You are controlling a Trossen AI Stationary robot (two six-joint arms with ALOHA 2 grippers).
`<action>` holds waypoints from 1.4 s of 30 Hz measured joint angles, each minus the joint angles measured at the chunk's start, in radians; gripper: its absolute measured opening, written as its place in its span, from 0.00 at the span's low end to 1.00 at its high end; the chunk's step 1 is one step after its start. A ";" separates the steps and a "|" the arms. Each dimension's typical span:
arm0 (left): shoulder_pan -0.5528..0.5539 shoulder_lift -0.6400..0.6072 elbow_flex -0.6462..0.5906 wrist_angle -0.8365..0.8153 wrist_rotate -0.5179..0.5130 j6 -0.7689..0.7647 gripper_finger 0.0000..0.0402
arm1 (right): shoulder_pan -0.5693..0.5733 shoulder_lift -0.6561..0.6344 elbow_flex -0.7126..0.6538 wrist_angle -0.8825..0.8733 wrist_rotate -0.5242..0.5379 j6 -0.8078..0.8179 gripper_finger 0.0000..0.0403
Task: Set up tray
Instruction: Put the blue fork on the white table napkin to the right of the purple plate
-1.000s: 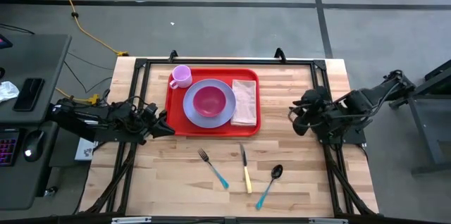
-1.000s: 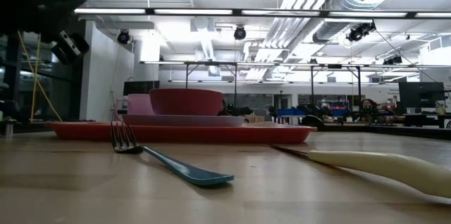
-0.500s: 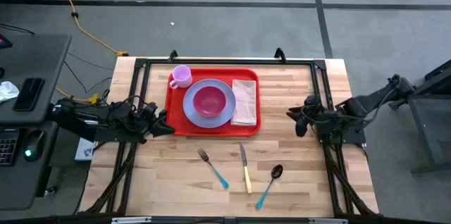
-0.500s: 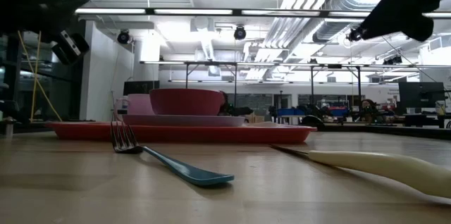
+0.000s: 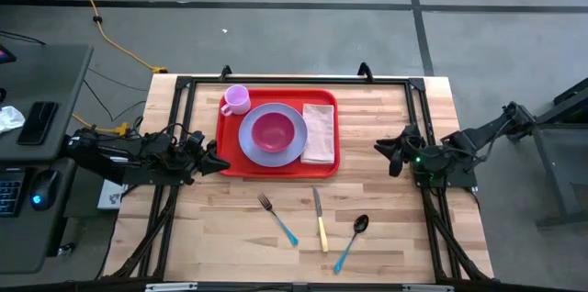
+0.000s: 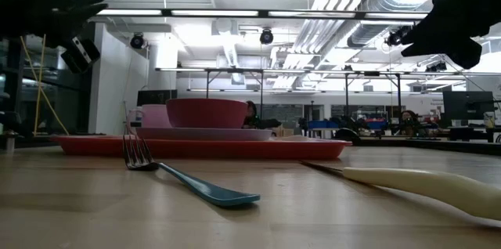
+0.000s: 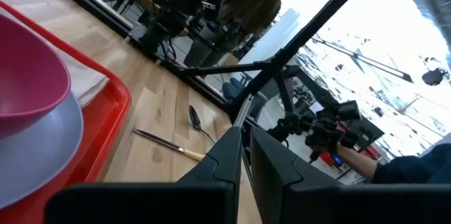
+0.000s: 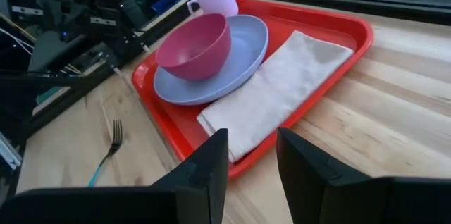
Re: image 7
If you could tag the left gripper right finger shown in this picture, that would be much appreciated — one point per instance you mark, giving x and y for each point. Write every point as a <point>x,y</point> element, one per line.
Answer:
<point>278,178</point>

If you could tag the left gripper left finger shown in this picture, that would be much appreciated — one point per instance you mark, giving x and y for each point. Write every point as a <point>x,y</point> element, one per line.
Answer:
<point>222,167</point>

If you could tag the beige cloth napkin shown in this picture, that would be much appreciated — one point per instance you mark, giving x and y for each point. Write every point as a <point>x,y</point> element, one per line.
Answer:
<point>88,83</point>

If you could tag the lavender plastic plate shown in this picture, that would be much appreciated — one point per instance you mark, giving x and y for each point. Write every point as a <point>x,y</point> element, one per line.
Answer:
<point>42,153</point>

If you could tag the magenta plastic bowl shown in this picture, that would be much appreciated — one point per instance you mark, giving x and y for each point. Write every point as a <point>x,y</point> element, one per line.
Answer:
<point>28,83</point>

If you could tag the red plastic tray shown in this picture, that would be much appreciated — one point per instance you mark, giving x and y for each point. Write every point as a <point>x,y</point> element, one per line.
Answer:
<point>102,139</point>

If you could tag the person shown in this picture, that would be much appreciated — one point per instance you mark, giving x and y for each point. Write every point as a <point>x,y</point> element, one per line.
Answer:
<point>415,171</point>
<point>253,2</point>

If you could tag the background robot workstation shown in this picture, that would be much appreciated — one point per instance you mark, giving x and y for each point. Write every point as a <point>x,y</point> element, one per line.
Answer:
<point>169,26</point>

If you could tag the black ceiling camera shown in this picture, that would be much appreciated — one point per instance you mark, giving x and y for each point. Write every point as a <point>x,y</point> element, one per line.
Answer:
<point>434,76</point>

